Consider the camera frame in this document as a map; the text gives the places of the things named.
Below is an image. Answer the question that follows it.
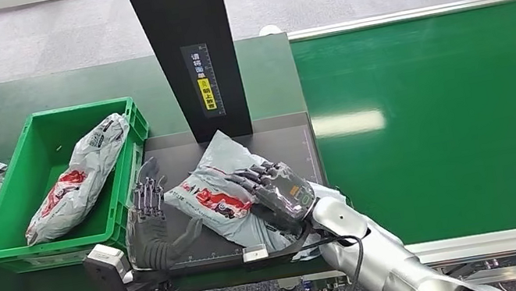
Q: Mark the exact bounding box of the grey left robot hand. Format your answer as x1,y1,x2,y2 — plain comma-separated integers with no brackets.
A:
113,150,208,267

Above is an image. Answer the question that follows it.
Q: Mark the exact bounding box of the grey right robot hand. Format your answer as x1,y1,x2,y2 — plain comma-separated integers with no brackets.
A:
225,153,325,248

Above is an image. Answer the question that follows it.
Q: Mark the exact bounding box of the grey package with red dot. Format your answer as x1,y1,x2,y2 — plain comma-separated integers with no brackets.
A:
155,110,358,283

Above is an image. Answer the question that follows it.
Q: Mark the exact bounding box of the grey package with red print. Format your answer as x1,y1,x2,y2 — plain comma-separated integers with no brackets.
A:
7,110,148,248

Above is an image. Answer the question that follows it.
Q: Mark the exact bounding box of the green conveyor belt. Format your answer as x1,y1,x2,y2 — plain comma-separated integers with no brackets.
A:
288,0,516,262

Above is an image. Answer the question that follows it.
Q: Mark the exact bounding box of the black inbound scanner machine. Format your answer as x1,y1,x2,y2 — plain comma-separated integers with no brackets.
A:
97,0,340,286

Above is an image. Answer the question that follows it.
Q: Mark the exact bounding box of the yellow and black label sticker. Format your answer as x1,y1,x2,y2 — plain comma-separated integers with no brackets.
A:
179,41,228,122

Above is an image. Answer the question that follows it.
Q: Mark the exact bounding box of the green plastic crate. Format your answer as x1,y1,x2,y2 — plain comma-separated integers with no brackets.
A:
0,94,170,277

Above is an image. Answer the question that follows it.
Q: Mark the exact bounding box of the white round knob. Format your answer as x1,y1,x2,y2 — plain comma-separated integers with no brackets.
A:
258,22,283,38

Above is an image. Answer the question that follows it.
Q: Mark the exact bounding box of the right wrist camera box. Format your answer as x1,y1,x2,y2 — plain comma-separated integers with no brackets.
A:
240,242,272,266

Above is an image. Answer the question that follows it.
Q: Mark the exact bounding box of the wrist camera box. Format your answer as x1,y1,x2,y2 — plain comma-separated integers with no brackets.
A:
240,242,272,266
80,240,135,291

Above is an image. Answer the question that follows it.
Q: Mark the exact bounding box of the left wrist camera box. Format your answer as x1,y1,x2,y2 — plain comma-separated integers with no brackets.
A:
80,240,135,291

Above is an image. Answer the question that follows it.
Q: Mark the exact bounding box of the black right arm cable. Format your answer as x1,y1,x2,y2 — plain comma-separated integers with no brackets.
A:
301,231,372,291

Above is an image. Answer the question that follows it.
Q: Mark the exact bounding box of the aluminium conveyor frame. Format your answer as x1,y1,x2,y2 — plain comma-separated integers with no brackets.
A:
234,0,516,291

